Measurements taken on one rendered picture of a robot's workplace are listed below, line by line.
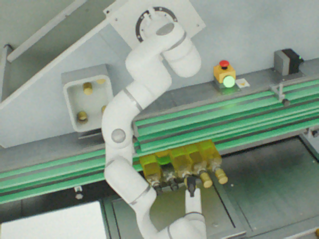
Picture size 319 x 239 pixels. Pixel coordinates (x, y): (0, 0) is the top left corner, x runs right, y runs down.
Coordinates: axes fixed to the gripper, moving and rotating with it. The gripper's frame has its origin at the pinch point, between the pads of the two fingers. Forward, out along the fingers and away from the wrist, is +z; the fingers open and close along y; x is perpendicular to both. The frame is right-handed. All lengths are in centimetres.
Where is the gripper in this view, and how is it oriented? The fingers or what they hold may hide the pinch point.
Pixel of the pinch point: (191, 186)
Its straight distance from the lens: 151.8
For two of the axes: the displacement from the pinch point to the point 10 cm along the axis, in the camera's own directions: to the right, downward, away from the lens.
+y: -1.0, -7.9, -6.0
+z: 0.1, -6.0, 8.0
